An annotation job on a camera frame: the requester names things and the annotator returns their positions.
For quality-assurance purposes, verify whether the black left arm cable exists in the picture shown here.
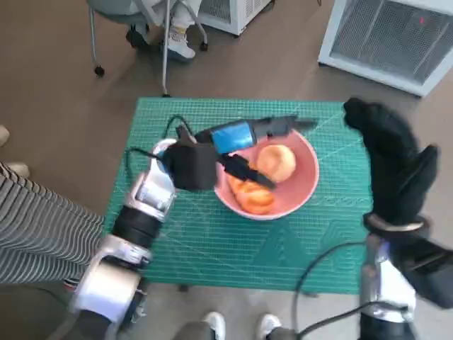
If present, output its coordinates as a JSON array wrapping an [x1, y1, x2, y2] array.
[[125, 115, 194, 166]]

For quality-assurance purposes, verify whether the person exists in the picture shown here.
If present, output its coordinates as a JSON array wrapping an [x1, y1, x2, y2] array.
[[176, 311, 302, 340], [127, 0, 202, 63], [0, 161, 105, 291]]

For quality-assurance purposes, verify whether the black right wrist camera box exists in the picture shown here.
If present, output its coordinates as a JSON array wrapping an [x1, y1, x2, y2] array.
[[394, 233, 453, 309]]

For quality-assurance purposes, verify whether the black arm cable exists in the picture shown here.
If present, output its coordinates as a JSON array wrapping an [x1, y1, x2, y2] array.
[[125, 115, 194, 166], [292, 241, 369, 340]]

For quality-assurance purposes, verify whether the grey office chair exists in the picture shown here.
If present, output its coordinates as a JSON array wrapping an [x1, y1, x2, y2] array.
[[86, 0, 210, 98]]

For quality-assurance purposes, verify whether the long striped toy bread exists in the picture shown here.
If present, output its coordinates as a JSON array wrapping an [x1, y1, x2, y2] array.
[[226, 175, 276, 215]]

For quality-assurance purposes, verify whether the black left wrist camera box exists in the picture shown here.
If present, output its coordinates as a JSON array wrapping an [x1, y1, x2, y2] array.
[[164, 125, 219, 192]]

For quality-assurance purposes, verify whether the green cutting mat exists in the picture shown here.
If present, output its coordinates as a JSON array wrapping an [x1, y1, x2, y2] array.
[[104, 97, 372, 295]]

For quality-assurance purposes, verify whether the round toy bread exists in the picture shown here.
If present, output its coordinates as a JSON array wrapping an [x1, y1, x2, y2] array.
[[256, 144, 297, 184]]

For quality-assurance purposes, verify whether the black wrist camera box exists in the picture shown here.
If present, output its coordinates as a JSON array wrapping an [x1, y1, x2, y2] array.
[[164, 125, 219, 192], [394, 233, 453, 309]]

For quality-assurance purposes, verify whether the small white mesh cabinet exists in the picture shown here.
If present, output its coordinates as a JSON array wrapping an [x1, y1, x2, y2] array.
[[197, 0, 275, 35]]

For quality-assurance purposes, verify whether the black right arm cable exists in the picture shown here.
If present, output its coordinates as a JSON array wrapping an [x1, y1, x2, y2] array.
[[292, 241, 369, 340]]

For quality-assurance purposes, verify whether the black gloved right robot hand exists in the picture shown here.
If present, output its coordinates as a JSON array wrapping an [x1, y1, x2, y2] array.
[[343, 97, 439, 226]]

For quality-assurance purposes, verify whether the large white mesh cabinet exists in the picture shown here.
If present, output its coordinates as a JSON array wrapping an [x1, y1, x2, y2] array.
[[318, 0, 453, 97]]

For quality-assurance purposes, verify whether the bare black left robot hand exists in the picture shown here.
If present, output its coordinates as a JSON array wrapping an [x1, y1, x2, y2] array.
[[194, 115, 319, 191]]

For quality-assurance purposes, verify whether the pink bowl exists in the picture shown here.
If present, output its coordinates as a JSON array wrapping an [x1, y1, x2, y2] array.
[[213, 125, 320, 221]]

